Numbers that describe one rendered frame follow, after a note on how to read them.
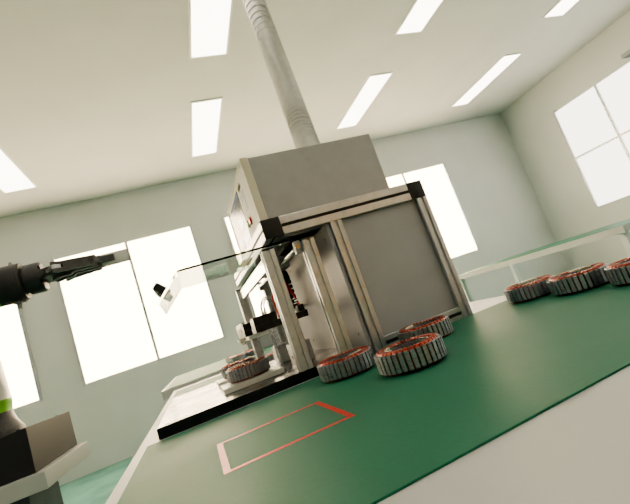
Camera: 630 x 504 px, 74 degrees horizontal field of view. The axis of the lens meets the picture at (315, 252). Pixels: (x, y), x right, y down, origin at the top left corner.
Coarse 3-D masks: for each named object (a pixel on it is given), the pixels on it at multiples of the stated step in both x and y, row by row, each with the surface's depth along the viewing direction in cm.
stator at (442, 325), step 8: (424, 320) 90; (432, 320) 89; (440, 320) 83; (448, 320) 84; (408, 328) 88; (416, 328) 82; (424, 328) 81; (432, 328) 82; (440, 328) 81; (448, 328) 82; (400, 336) 85; (408, 336) 83
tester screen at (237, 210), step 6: (234, 204) 132; (234, 210) 135; (240, 210) 126; (234, 216) 138; (234, 222) 141; (234, 228) 144; (240, 228) 134; (240, 234) 137; (240, 246) 143; (246, 246) 133
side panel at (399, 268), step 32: (352, 224) 101; (384, 224) 104; (416, 224) 106; (352, 256) 98; (384, 256) 102; (416, 256) 104; (448, 256) 105; (352, 288) 97; (384, 288) 100; (416, 288) 102; (448, 288) 104; (384, 320) 98; (416, 320) 100
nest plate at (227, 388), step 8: (272, 368) 108; (280, 368) 101; (256, 376) 102; (264, 376) 100; (272, 376) 101; (224, 384) 110; (232, 384) 103; (240, 384) 98; (248, 384) 99; (224, 392) 97
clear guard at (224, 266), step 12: (288, 240) 99; (240, 252) 95; (252, 252) 97; (276, 252) 108; (204, 264) 92; (216, 264) 96; (228, 264) 101; (240, 264) 107; (252, 264) 113; (180, 276) 96; (192, 276) 101; (204, 276) 106; (216, 276) 112; (168, 288) 89; (180, 288) 109; (168, 300) 99
